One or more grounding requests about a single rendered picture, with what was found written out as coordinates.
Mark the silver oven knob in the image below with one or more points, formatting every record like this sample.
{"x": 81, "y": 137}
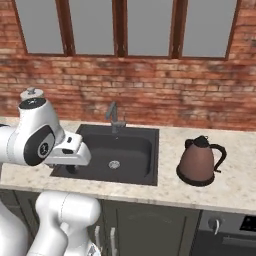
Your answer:
{"x": 215, "y": 224}

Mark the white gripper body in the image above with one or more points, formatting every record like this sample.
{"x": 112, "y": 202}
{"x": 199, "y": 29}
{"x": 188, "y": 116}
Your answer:
{"x": 71, "y": 158}

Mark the dark grey oven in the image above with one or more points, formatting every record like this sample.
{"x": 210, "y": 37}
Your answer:
{"x": 230, "y": 236}

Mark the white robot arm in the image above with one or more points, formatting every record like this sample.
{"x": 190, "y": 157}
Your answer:
{"x": 31, "y": 133}

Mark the brown framed window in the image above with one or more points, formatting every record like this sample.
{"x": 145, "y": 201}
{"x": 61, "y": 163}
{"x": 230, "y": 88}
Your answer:
{"x": 126, "y": 26}

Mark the dark grey tap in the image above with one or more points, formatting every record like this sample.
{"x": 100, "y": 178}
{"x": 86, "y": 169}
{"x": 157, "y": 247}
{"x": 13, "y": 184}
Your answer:
{"x": 114, "y": 120}

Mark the black sink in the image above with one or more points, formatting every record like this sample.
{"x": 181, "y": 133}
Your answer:
{"x": 130, "y": 156}

